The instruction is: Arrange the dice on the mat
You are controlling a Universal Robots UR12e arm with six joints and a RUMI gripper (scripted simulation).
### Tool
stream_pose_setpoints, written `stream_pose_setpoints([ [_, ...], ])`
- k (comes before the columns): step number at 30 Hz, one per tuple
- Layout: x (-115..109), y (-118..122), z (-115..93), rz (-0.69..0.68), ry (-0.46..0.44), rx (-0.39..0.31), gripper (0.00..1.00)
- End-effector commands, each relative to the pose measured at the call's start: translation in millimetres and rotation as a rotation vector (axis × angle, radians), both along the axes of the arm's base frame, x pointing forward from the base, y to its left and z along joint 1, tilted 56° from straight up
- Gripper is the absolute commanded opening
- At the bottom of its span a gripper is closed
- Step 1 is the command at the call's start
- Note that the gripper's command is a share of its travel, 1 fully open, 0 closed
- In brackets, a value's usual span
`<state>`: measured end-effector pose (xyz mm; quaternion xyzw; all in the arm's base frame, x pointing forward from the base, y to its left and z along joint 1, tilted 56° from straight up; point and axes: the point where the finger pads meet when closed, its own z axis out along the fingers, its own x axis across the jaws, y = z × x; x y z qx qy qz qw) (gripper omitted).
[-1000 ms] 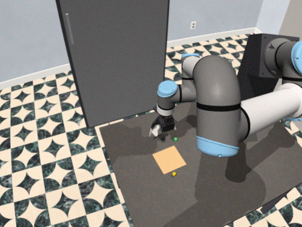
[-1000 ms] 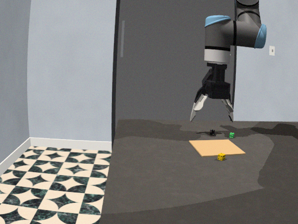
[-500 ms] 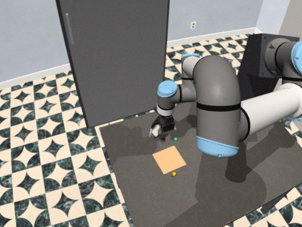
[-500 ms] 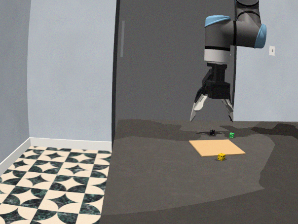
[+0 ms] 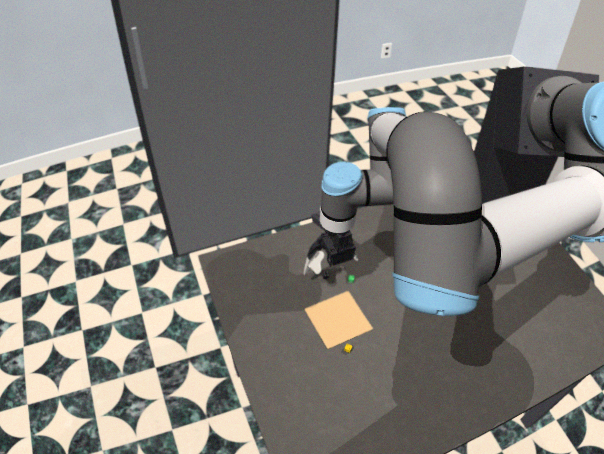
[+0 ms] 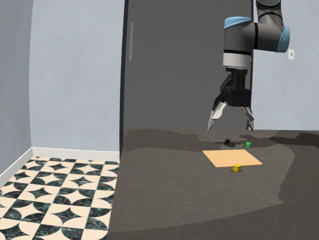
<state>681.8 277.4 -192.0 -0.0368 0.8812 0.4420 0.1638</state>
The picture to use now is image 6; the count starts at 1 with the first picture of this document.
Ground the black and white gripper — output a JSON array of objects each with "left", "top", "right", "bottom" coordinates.
[{"left": 208, "top": 68, "right": 254, "bottom": 131}]

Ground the peach flat mat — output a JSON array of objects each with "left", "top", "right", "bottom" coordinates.
[{"left": 202, "top": 150, "right": 263, "bottom": 169}]

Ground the yellow die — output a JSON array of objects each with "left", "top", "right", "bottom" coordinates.
[{"left": 233, "top": 164, "right": 241, "bottom": 172}]

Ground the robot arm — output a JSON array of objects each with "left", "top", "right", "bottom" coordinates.
[{"left": 223, "top": 0, "right": 290, "bottom": 70}]

